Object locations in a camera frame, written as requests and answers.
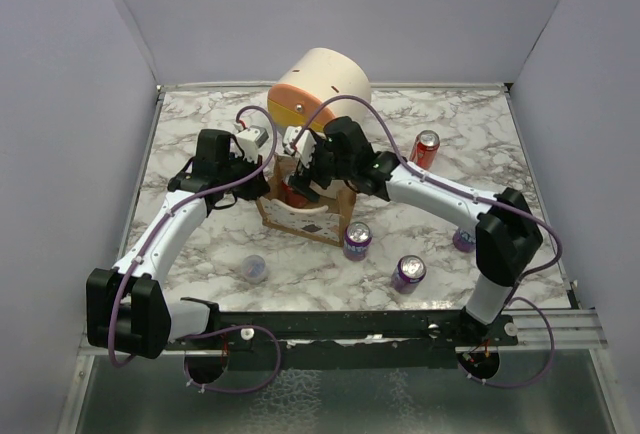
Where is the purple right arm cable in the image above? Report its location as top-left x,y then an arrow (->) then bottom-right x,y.
292,94 -> 564,393

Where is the purple soda can front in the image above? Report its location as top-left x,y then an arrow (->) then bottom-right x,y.
391,255 -> 427,294

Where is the purple soda can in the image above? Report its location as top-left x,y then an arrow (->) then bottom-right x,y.
343,221 -> 372,261
452,227 -> 476,253
391,255 -> 427,294

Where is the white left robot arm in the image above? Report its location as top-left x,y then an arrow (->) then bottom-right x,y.
86,126 -> 269,359

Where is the red soda can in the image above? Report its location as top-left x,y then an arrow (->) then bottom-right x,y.
409,130 -> 440,170
281,180 -> 308,209

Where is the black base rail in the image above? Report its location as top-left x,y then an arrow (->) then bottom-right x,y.
164,306 -> 518,370

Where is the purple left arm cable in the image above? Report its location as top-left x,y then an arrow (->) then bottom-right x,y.
107,106 -> 284,395

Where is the small clear plastic cup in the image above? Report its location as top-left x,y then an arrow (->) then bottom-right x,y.
241,255 -> 268,284

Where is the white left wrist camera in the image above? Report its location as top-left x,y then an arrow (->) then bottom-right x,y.
235,126 -> 269,164

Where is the brown canvas bag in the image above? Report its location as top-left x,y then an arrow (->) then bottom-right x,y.
256,155 -> 356,247

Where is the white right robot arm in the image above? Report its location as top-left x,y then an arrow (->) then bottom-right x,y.
283,117 -> 542,345

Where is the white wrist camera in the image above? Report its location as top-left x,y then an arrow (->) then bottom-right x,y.
282,126 -> 316,168
235,126 -> 269,164

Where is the cream cylindrical drawer cabinet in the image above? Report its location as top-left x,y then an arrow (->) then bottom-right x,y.
267,47 -> 372,132

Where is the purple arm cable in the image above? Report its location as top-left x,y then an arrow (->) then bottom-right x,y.
107,106 -> 284,395
292,94 -> 564,393

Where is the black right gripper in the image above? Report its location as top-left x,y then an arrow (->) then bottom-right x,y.
287,137 -> 354,204

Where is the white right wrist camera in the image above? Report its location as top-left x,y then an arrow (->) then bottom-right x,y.
282,126 -> 316,168

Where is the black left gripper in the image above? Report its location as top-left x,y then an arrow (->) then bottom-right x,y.
219,150 -> 270,200

